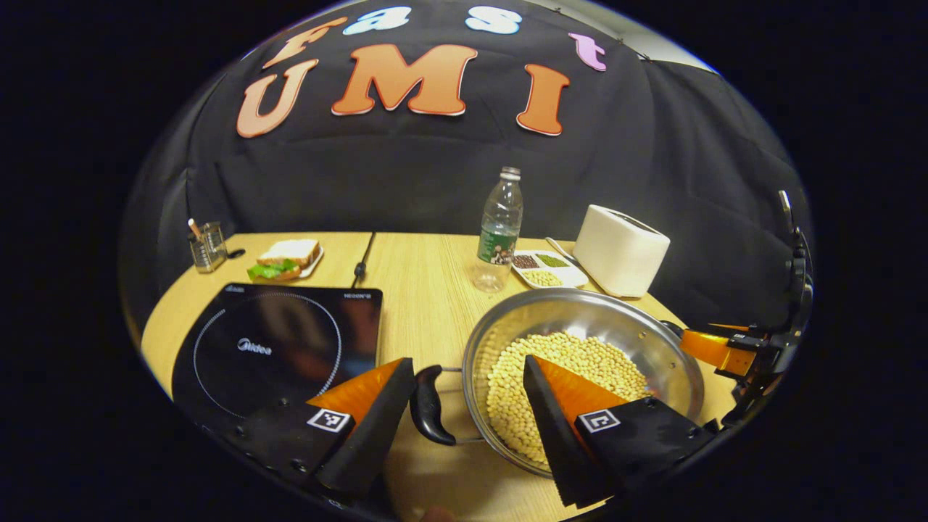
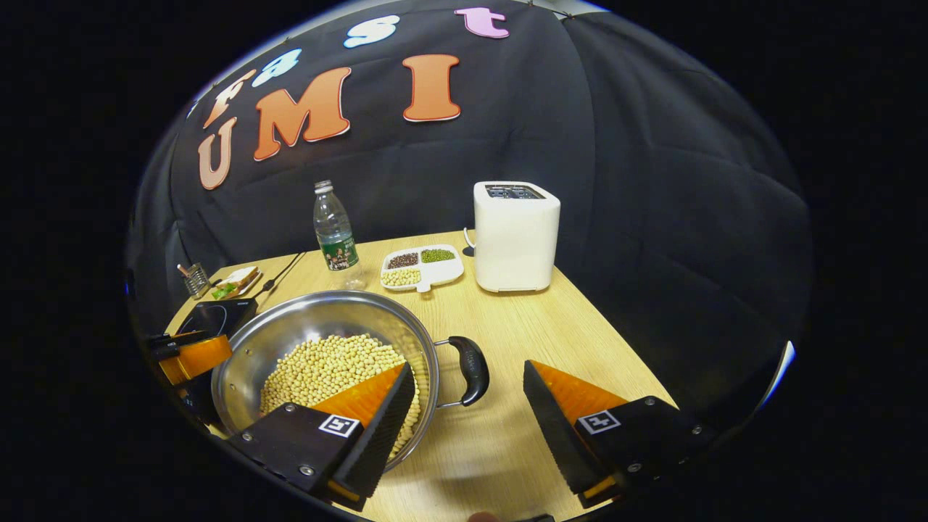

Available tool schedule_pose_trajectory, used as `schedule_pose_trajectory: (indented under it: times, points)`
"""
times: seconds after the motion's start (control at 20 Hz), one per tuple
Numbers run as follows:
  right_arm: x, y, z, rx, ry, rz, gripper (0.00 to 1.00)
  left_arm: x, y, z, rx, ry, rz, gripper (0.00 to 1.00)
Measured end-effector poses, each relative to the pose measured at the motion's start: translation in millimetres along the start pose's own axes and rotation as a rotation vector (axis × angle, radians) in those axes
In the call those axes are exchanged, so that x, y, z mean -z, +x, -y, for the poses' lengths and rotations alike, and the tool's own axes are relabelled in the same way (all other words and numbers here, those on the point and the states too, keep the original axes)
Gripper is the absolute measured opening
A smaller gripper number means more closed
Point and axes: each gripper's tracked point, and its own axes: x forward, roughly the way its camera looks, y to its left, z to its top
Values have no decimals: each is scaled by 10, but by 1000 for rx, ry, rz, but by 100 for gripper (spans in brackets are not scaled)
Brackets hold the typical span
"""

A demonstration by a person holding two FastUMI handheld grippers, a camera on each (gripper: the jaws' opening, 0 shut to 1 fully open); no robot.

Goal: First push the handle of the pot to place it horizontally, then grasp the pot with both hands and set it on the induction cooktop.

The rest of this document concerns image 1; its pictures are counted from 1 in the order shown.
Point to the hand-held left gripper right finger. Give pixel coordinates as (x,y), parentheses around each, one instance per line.
(547,428)

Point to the clear plastic water bottle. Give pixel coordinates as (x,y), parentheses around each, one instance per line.
(499,225)

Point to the white divided bean dish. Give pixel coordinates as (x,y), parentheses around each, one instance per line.
(551,270)

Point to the black backdrop cloth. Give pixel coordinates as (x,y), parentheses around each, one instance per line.
(435,181)

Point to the pale utensil stick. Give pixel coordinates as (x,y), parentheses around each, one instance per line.
(193,228)

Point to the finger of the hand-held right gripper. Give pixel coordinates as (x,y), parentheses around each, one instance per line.
(714,349)

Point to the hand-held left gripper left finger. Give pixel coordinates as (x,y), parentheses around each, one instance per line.
(377,428)

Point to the sandwich with lettuce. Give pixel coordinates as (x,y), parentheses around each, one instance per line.
(286,257)

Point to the pile of soybeans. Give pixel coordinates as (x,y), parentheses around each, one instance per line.
(580,355)

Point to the white toaster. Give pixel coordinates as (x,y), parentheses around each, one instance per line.
(620,250)

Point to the stainless steel pot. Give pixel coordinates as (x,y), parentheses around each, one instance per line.
(580,312)

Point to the black induction cooktop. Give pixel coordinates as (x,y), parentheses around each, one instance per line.
(290,333)

